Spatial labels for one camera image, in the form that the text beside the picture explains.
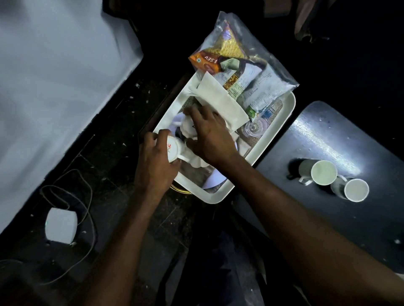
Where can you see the person's left hand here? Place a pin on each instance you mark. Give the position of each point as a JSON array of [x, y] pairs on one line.
[[154, 167]]

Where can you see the person's right hand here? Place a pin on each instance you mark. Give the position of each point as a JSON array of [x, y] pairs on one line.
[[213, 138]]

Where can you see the person's right thumb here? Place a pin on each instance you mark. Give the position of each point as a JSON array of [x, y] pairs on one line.
[[193, 146]]

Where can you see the person's left thumb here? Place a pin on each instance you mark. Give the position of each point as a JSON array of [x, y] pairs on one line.
[[176, 166]]

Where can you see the white cup with red print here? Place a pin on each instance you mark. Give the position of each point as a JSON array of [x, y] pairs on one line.
[[175, 150]]

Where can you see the person's left forearm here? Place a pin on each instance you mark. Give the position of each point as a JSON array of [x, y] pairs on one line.
[[123, 249]]

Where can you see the person's right forearm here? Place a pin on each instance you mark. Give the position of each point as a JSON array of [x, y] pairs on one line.
[[303, 239]]

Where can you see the white paper sheet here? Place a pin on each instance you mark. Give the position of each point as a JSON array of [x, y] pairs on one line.
[[214, 181]]

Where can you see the white folded paper napkin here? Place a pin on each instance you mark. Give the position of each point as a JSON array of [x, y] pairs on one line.
[[221, 101]]

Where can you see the clear drinking glass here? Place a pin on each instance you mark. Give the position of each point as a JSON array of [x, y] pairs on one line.
[[256, 127]]

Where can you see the white packet with green print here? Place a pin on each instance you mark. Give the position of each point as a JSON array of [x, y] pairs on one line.
[[244, 80]]

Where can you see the orange snack packet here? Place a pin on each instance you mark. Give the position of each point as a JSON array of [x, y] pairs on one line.
[[206, 63]]

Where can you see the clear bottle with blue label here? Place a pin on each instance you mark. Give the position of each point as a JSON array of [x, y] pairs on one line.
[[270, 111]]

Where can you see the large white sachet packet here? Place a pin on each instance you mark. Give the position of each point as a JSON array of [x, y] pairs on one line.
[[266, 86]]

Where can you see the white plastic tray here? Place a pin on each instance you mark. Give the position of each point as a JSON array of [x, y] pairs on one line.
[[284, 110]]

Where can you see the person's dark trousers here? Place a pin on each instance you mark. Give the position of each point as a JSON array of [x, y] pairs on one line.
[[217, 261]]

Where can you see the yellow snack packet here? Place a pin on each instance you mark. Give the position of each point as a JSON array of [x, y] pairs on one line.
[[228, 42]]

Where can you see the clear plastic bag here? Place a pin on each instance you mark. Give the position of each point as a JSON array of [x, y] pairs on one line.
[[252, 47]]

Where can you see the white power adapter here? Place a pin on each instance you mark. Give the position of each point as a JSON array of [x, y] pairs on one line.
[[61, 225]]

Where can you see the large white mug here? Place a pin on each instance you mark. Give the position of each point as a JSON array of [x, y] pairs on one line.
[[322, 172]]

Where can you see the white bed sheet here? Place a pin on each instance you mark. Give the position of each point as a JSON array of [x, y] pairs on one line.
[[53, 88]]

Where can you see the small white mug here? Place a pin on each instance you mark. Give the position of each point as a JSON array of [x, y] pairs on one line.
[[356, 189]]

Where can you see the hanging dark cloth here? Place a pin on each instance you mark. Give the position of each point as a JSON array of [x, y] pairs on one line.
[[311, 19]]

